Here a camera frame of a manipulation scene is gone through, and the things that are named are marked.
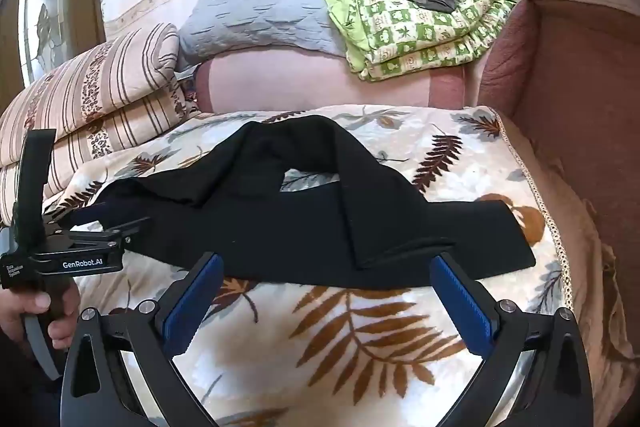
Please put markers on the reddish brown sofa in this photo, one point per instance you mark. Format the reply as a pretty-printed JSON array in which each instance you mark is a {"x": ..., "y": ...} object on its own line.
[{"x": 575, "y": 82}]

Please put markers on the wooden door with glass pane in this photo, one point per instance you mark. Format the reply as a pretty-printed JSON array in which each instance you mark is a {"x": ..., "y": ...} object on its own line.
[{"x": 45, "y": 17}]

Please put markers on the leaf print blanket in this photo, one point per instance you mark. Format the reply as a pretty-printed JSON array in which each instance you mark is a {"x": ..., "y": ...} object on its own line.
[{"x": 350, "y": 337}]

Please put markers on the striped folded quilt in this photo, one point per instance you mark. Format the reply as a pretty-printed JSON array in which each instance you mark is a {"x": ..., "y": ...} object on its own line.
[{"x": 100, "y": 77}]

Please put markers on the green checked blanket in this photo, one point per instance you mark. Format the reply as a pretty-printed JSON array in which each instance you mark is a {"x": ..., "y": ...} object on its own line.
[{"x": 415, "y": 42}]

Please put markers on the black pants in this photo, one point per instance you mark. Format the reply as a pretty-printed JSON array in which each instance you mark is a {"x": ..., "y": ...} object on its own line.
[{"x": 300, "y": 217}]

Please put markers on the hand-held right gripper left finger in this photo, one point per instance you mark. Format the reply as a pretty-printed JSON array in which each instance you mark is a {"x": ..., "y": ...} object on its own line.
[{"x": 192, "y": 302}]

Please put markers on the grey quilted blanket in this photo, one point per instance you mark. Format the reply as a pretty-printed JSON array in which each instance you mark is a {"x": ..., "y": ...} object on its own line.
[{"x": 250, "y": 17}]

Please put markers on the person's left hand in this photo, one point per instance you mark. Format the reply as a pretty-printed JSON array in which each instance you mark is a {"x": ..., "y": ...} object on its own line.
[{"x": 62, "y": 322}]

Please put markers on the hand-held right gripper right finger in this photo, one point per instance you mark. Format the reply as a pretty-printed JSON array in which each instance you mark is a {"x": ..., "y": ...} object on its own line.
[{"x": 460, "y": 302}]

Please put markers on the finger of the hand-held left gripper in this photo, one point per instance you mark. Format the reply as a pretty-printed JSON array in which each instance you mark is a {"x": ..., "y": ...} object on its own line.
[{"x": 107, "y": 229}]

